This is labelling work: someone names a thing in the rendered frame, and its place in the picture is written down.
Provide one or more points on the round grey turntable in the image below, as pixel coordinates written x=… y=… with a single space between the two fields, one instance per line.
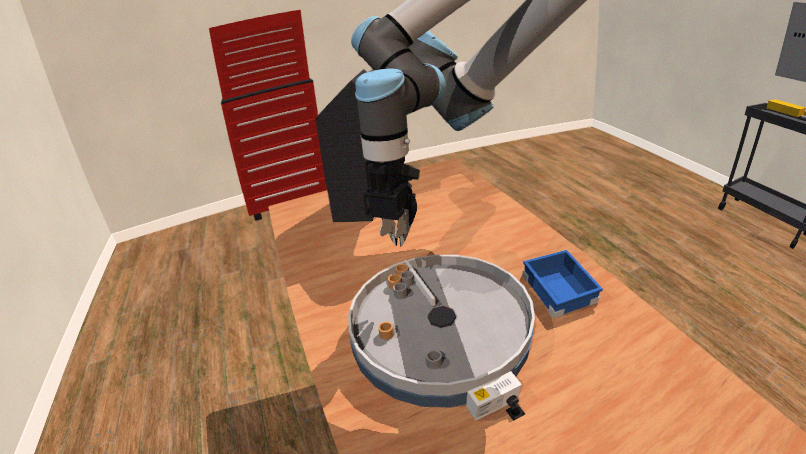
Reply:
x=479 y=320

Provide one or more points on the grey metal bushing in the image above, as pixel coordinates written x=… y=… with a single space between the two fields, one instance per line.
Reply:
x=407 y=278
x=433 y=354
x=400 y=290

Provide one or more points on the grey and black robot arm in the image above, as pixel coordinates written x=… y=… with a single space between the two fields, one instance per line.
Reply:
x=384 y=97

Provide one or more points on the blue crate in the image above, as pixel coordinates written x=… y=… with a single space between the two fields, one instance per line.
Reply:
x=565 y=277

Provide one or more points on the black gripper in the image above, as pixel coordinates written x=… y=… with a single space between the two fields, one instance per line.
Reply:
x=401 y=207

